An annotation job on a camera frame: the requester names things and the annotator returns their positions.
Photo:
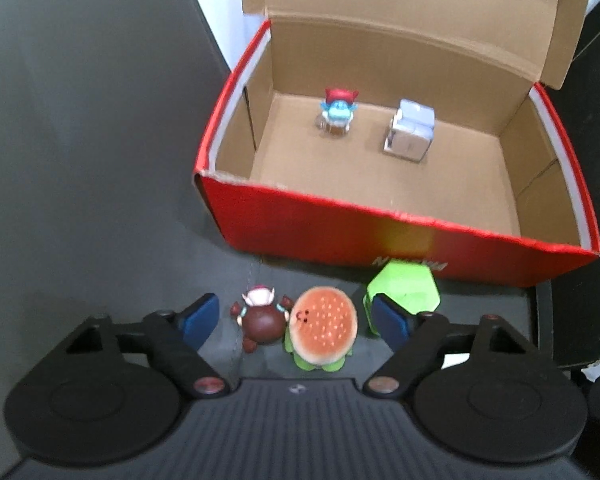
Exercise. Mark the black mat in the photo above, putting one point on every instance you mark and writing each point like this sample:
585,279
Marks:
597,160

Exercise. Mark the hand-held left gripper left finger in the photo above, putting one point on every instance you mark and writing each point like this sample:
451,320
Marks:
200,321

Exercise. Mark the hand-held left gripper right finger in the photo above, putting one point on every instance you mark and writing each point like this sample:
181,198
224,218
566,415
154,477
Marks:
387,322

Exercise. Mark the blue figure toy red hat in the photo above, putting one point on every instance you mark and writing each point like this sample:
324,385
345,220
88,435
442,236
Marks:
337,112

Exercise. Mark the green hexagonal box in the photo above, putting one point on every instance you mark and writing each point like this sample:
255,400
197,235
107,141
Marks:
405,285

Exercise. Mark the brown figure toy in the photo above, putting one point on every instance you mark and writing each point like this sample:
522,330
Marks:
262,322

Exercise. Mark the burger toy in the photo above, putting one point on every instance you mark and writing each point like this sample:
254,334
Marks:
322,325

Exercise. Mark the red cardboard box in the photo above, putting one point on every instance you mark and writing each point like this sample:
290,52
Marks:
380,185

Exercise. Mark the pale purple cube toy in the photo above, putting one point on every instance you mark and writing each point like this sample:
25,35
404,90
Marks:
410,132

